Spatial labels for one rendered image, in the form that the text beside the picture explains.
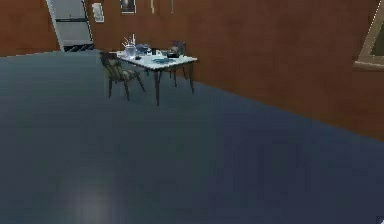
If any white table with dark legs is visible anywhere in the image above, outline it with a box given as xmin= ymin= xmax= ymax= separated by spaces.
xmin=116 ymin=49 xmax=198 ymax=107

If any dark wooden chair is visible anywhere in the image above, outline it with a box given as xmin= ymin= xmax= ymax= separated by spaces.
xmin=98 ymin=51 xmax=147 ymax=102
xmin=168 ymin=40 xmax=188 ymax=88

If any dark blue bowl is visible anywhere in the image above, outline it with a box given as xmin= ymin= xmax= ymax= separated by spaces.
xmin=135 ymin=43 xmax=151 ymax=55

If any glass vase with white sticks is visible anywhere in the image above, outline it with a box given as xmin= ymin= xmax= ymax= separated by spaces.
xmin=121 ymin=33 xmax=138 ymax=60

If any white room door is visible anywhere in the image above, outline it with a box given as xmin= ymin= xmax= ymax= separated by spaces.
xmin=45 ymin=0 xmax=95 ymax=53

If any beige framed window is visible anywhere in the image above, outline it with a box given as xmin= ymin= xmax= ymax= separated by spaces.
xmin=353 ymin=0 xmax=384 ymax=72

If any dark framed wall picture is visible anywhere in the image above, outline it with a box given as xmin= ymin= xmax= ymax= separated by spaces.
xmin=119 ymin=0 xmax=137 ymax=15

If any white framed wall picture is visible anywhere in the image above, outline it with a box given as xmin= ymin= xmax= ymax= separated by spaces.
xmin=91 ymin=2 xmax=105 ymax=24

